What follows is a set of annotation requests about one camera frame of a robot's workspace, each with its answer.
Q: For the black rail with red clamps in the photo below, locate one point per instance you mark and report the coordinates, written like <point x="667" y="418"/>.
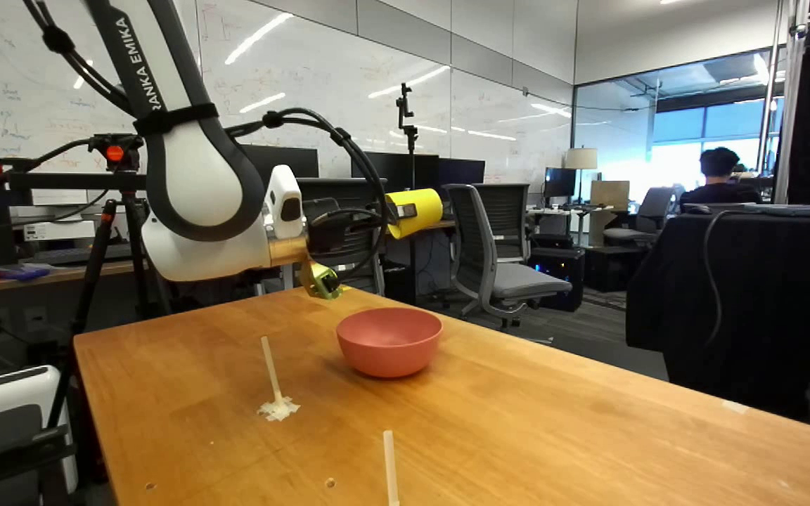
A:
<point x="48" y="180"/>

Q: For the yellow plastic cup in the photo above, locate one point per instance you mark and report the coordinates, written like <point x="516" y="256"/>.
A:
<point x="418" y="211"/>

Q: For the medium black monitor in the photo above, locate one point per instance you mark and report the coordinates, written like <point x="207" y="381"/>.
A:
<point x="421" y="170"/>

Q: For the tan box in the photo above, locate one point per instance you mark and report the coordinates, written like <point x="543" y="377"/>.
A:
<point x="609" y="194"/>

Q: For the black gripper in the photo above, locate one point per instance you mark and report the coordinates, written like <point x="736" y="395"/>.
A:
<point x="338" y="220"/>

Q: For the pink plastic bowl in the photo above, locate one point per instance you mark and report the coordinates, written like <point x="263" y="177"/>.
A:
<point x="390" y="352"/>

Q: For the wide black monitor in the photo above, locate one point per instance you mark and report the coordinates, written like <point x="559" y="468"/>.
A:
<point x="282" y="161"/>

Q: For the plain white tape strip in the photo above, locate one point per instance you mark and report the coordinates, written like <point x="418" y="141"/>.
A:
<point x="390" y="468"/>

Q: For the thin black light stand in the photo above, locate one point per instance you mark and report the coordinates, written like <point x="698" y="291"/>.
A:
<point x="410" y="123"/>

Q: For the long wooden office desk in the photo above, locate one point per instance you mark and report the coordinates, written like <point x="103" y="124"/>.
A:
<point x="48" y="273"/>

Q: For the white framed grey chair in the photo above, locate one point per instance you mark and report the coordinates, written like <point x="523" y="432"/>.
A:
<point x="0" y="411"/>

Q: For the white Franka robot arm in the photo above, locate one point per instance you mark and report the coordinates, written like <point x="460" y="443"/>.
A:
<point x="199" y="206"/>

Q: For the seated person in dark top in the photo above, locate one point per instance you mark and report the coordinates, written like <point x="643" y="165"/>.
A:
<point x="718" y="177"/>

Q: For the small black monitor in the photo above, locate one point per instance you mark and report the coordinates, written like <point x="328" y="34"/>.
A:
<point x="462" y="173"/>

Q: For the white shade table lamp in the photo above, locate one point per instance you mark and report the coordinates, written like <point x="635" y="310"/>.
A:
<point x="581" y="158"/>

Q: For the white tape strip with powder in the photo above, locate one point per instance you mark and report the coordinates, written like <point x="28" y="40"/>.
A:
<point x="279" y="409"/>

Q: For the black camera tripod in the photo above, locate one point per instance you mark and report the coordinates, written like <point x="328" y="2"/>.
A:
<point x="133" y="253"/>

